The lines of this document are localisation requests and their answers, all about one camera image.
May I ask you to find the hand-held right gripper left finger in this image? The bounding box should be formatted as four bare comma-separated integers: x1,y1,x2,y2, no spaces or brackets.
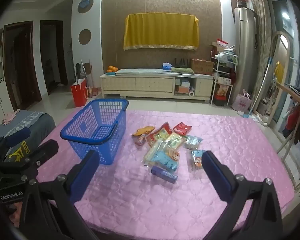
18,150,100,240

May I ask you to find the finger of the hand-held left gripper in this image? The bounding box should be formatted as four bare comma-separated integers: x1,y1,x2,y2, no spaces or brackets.
0,127,31,155
0,141,59,173

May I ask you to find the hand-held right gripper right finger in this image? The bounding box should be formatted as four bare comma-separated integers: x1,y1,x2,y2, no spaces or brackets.
202,151,284,240

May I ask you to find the small blue cartoon packet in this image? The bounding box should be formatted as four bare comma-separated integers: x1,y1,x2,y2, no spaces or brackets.
190,149,206,172

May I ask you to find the blue plastic basket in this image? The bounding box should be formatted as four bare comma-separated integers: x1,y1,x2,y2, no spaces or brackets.
60,98,130,165

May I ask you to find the light blue snack packet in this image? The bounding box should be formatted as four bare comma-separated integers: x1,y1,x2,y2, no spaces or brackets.
184,135,203,150

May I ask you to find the blue cookie packet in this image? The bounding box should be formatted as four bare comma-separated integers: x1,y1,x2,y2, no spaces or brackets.
146,150,181,172

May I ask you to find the purple snack packet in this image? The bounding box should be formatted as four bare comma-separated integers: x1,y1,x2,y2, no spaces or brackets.
150,166,178,184

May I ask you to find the small red snack packet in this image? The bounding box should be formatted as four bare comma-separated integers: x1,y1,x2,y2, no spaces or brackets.
173,122,192,136

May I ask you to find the small orange and blue packet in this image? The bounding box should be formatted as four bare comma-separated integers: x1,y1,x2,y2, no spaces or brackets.
133,134,149,146

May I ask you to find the red and yellow snack packet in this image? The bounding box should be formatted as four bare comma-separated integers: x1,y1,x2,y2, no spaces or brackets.
145,122,174,147

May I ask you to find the orange snack packet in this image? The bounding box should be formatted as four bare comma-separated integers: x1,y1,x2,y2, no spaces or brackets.
132,127,156,137

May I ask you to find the grey quilted seat cover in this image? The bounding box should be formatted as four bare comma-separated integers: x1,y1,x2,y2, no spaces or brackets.
0,109,56,145

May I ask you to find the dark cloth with yellow print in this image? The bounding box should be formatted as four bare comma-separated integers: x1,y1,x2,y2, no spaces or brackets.
9,141,28,163

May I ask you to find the pink cloth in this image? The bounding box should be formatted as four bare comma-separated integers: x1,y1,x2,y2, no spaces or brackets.
3,112,17,126

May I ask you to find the pink quilted tablecloth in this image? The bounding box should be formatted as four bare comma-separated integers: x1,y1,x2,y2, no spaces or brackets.
36,109,295,240

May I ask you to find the red paper bag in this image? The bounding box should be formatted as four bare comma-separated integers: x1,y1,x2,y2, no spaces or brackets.
70,78,88,107

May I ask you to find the blue-headed mop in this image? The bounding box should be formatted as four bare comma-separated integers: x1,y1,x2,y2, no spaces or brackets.
243,57,272,119

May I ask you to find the pink bag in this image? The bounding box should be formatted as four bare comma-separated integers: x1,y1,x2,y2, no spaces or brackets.
231,90,252,112

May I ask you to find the broom and dustpan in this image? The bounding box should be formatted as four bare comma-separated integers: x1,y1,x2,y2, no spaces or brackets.
80,59,99,98

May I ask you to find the wooden clothes rack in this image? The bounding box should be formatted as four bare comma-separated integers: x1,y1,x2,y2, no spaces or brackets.
275,82,300,188

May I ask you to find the white shelf rack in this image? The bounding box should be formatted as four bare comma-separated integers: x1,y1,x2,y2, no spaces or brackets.
210,51,239,105

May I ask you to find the beige media cabinet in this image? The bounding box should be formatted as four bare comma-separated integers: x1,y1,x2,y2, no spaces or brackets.
100,68,214,101

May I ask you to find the brown cardboard box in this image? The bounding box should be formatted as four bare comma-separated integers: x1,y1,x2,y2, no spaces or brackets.
190,59,214,75

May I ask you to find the green cushion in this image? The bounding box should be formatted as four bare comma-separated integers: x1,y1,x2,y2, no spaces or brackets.
171,66,195,74

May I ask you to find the black router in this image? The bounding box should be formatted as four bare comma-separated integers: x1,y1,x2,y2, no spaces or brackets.
174,57,190,68

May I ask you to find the silver standing air conditioner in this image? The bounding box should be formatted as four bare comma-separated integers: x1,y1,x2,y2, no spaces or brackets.
233,7,256,105

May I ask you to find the arched mirror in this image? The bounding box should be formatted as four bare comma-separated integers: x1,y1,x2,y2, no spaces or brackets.
268,31,291,128

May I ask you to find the patterned curtain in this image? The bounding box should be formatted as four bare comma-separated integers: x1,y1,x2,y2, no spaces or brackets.
248,0,272,105

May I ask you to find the yellow cloth cover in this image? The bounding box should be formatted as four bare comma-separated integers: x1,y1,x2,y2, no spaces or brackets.
123,13,200,51

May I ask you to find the white wall cabinet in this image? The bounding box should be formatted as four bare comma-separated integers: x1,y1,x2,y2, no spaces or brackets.
0,29,14,128

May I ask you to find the dark wooden door frame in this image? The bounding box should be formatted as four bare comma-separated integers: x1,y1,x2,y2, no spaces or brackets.
40,20,68,95
2,21,43,110

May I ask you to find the round brown wall plate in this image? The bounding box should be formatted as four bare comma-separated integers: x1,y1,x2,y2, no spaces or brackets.
78,29,92,44

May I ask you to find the round wall plate blue centre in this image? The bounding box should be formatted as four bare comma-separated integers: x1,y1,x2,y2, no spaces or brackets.
77,0,94,14

